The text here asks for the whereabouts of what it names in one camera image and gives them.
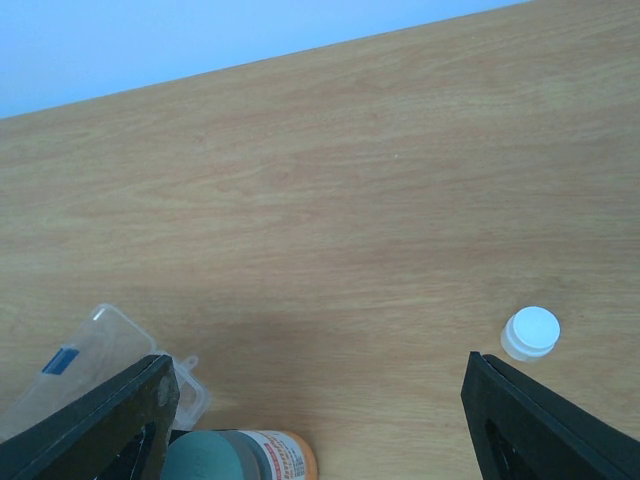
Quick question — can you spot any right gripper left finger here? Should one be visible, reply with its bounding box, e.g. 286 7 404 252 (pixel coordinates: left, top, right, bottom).
1 355 179 479

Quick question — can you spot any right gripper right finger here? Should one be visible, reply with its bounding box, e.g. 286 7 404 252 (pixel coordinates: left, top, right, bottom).
461 351 639 479

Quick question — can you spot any orange pill bottle grey cap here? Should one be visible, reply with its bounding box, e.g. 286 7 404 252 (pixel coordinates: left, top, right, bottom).
160 430 319 480

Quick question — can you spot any clear plastic pill organizer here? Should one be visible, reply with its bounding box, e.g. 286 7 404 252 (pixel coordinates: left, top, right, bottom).
0 302 211 441

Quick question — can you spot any small white pill bottle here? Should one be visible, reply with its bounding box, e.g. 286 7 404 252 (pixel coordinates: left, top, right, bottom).
500 306 561 363

